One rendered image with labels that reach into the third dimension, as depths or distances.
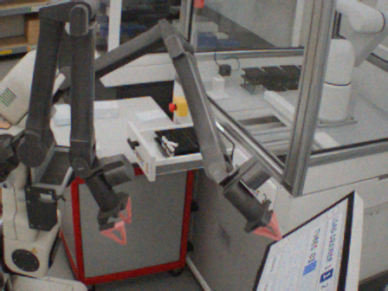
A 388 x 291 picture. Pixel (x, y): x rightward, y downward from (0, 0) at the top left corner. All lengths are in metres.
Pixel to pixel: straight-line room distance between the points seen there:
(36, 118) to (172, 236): 1.40
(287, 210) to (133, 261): 1.00
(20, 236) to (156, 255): 1.04
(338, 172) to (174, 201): 0.88
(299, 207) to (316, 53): 0.55
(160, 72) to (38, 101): 1.67
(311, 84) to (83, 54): 0.72
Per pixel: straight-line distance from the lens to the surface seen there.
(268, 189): 1.85
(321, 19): 1.53
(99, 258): 2.48
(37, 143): 1.29
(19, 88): 1.43
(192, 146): 2.06
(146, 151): 1.96
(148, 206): 2.38
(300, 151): 1.68
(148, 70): 2.84
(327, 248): 1.23
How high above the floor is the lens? 1.88
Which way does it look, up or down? 28 degrees down
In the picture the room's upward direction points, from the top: 5 degrees clockwise
